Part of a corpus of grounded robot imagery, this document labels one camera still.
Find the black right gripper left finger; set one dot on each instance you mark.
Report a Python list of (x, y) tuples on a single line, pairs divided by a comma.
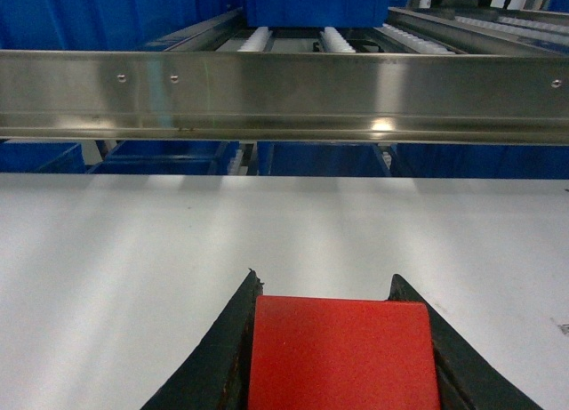
[(216, 374)]

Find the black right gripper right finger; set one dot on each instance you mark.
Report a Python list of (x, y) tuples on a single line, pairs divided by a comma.
[(465, 379)]

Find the red magnetic block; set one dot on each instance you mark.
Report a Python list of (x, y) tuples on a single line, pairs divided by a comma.
[(314, 353)]

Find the blue bin lower right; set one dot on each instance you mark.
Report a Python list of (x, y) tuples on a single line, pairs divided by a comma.
[(310, 159)]

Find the blue bin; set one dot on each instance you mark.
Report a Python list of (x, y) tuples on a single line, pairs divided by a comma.
[(310, 159), (318, 13), (168, 157), (33, 157)]

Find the blue bin lower middle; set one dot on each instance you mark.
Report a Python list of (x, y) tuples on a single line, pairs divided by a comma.
[(168, 157)]

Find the blue bin lower left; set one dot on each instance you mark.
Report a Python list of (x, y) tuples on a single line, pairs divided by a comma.
[(33, 157)]

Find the white roller track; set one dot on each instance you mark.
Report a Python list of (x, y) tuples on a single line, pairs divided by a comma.
[(334, 42)]

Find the blue bin upper left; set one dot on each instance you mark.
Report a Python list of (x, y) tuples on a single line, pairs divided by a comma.
[(318, 13)]

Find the stainless steel shelf rail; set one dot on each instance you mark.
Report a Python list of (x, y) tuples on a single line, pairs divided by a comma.
[(253, 96)]

